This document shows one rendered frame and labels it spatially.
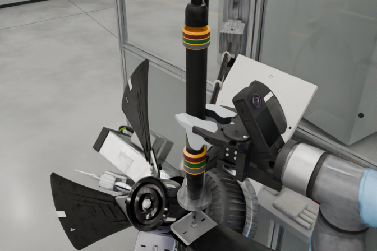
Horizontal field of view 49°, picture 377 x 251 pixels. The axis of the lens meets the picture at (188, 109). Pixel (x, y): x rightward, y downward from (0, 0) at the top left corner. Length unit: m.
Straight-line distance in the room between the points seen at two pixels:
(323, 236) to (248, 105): 0.23
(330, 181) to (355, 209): 0.05
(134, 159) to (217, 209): 0.31
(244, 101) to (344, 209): 0.21
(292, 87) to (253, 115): 0.49
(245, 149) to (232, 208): 0.36
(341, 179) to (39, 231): 2.18
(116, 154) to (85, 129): 2.10
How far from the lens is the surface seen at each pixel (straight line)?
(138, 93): 1.04
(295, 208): 1.43
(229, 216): 1.03
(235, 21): 1.36
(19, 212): 2.78
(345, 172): 0.63
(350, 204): 0.63
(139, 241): 0.98
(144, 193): 0.94
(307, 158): 0.64
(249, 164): 0.70
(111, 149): 1.26
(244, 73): 1.19
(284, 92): 1.12
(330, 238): 0.68
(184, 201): 0.84
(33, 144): 3.29
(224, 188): 1.04
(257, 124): 0.64
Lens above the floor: 1.88
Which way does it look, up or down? 33 degrees down
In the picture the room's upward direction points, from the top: straight up
